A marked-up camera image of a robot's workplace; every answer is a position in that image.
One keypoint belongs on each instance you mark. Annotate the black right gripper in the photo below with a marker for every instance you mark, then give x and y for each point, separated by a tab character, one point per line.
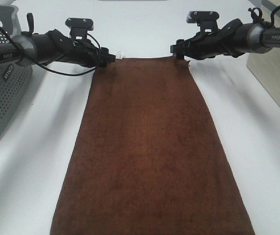
208	44

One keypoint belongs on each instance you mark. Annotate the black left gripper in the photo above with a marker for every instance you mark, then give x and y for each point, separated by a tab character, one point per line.
80	52

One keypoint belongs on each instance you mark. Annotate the brown towel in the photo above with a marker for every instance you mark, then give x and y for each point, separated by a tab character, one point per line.
148	160

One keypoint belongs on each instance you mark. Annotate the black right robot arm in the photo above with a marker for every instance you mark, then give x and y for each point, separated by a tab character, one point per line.
234	39

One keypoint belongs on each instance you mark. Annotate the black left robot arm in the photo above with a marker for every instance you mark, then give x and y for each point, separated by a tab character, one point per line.
31	48

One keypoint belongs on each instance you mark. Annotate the beige fabric storage box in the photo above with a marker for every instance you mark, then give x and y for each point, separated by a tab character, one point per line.
266	67

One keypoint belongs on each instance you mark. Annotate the grey perforated plastic basket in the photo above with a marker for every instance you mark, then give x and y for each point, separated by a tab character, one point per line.
14	79

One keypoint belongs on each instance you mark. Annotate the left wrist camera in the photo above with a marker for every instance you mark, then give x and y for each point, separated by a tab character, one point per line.
79	27

